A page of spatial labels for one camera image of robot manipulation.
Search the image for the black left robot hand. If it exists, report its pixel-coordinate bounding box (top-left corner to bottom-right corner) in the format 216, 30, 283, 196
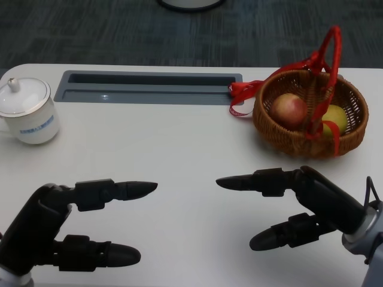
0, 178, 159, 277

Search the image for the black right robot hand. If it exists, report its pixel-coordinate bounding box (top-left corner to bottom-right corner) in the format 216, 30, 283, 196
215, 166, 370, 252

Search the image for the brown wicker basket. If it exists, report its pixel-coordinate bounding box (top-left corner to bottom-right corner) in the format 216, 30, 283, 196
252, 26, 370, 160

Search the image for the red apple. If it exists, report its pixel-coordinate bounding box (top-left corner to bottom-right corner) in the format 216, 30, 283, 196
270, 93, 309, 130

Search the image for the yellow-green pear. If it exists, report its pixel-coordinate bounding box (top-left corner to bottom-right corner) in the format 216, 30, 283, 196
319, 104, 349, 138

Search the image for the white lidded mug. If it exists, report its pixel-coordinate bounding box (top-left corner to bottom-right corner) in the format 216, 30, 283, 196
0, 77, 60, 145

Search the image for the black ringed round base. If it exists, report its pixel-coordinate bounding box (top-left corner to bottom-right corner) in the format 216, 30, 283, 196
156, 0, 226, 13

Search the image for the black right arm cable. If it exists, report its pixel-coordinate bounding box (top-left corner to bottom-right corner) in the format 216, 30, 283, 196
363, 176, 380, 210

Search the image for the grey table cable tray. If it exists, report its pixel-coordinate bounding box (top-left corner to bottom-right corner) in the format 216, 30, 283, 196
54, 69, 244, 106

